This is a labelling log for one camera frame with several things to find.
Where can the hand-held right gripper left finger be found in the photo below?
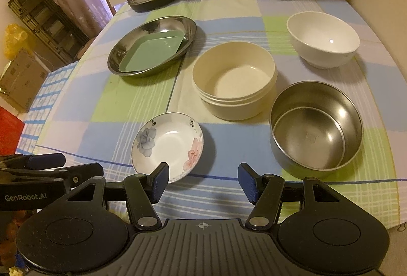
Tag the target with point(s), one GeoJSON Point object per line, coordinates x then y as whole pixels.
{"type": "Point", "coordinates": [160, 182]}

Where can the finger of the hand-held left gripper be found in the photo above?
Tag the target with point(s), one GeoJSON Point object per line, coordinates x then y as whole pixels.
{"type": "Point", "coordinates": [47, 161]}
{"type": "Point", "coordinates": [82, 171]}

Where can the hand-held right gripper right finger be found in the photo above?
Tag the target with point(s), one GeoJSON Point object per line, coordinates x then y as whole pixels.
{"type": "Point", "coordinates": [247, 182]}

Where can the small floral ceramic dish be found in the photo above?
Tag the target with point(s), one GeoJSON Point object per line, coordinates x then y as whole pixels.
{"type": "Point", "coordinates": [165, 145]}

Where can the stainless steel bowl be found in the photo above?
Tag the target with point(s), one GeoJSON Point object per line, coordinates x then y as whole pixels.
{"type": "Point", "coordinates": [314, 133]}

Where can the cream plastic bowl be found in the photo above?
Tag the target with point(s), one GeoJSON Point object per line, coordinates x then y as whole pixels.
{"type": "Point", "coordinates": [235, 85]}

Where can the green square plate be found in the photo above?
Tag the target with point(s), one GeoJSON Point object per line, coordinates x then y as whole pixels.
{"type": "Point", "coordinates": [149, 51]}

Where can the large stainless steel basin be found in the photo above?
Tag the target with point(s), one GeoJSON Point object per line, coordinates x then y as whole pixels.
{"type": "Point", "coordinates": [133, 37]}

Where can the white ceramic bowl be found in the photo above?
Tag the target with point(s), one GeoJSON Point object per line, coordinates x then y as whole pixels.
{"type": "Point", "coordinates": [321, 37]}

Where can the blue checked cloth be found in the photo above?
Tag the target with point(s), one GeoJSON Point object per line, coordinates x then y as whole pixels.
{"type": "Point", "coordinates": [47, 98]}

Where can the cardboard box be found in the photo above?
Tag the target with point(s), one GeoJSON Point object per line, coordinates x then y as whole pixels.
{"type": "Point", "coordinates": [22, 79]}

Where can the yellow plastic bag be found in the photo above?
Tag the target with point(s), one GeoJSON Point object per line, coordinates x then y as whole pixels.
{"type": "Point", "coordinates": [14, 40]}

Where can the black folding rack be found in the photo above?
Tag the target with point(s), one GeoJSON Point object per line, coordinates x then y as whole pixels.
{"type": "Point", "coordinates": [47, 18]}

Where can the pastel checked tablecloth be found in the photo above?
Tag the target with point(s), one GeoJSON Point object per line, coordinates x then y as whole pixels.
{"type": "Point", "coordinates": [229, 12]}

